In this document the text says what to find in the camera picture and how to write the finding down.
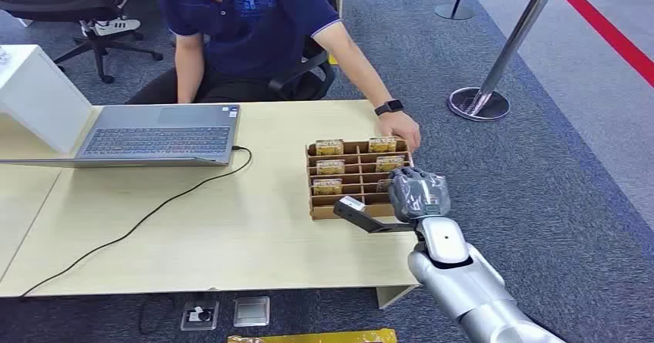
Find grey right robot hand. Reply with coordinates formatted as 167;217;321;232
387;167;452;224

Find gold patterned card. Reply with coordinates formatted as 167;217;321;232
368;136;398;153
312;178;343;196
376;155;406;173
315;139;345;156
315;160;346;175

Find brown cardboard card organizer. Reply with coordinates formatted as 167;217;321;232
305;138;414;221

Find person's left hand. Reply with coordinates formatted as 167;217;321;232
378;110;423;153

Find person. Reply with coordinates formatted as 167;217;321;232
125;0;423;153

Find black smartwatch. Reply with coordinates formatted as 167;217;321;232
373;99;405;117

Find yellow board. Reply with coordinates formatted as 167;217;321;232
227;328;398;343

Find closed silver floor socket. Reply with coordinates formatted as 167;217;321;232
233;296;271;328

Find floor power socket with plug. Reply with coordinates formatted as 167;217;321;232
180;300;220;332

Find red barrier belt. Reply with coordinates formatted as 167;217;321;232
554;0;654;89

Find grey open laptop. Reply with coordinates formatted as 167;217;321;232
0;104;241;169

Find white sneaker with black stripes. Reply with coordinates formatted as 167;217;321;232
80;17;142;38

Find white box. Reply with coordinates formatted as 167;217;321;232
0;44;94;156

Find black swivel office chair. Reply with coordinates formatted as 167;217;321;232
0;0;164;85

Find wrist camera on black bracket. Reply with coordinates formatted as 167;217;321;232
333;196;416;234

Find chrome stanchion post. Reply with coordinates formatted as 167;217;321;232
447;0;563;123

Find black laptop power cable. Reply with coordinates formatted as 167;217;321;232
19;146;254;299

